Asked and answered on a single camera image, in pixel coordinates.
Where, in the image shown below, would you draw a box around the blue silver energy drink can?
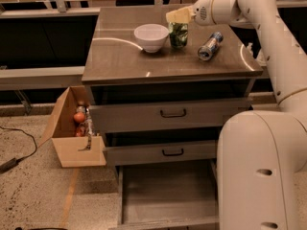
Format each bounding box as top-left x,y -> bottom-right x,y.
198,32 -> 224,61

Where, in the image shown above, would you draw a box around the top grey drawer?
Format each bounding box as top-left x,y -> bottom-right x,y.
90,98 -> 250,133

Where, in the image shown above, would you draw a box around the green soda can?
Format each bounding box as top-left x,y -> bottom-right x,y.
169,22 -> 188,49

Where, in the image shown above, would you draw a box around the bottom open grey drawer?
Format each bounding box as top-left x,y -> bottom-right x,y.
110,159 -> 220,230

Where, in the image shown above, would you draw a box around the orange fruit in box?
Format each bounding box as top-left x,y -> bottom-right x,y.
73,112 -> 85,124

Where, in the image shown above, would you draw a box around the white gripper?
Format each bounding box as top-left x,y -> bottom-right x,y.
166,0 -> 214,26

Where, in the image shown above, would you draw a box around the middle grey drawer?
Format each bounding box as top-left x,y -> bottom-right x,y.
104,140 -> 217,166

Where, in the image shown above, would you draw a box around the open cardboard box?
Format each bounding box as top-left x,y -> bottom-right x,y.
39,86 -> 106,168

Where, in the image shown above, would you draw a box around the grey metal drawer cabinet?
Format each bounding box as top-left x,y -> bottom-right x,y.
81,3 -> 264,230

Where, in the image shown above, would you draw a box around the grey metal rail frame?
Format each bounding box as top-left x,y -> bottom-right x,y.
0,0 -> 307,91

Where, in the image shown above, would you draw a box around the black power cable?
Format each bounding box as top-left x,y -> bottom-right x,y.
0,126 -> 38,173

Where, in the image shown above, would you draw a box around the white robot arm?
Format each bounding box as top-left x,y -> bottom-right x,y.
166,0 -> 307,230

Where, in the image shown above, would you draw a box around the white ceramic bowl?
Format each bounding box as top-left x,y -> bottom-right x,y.
134,24 -> 169,53

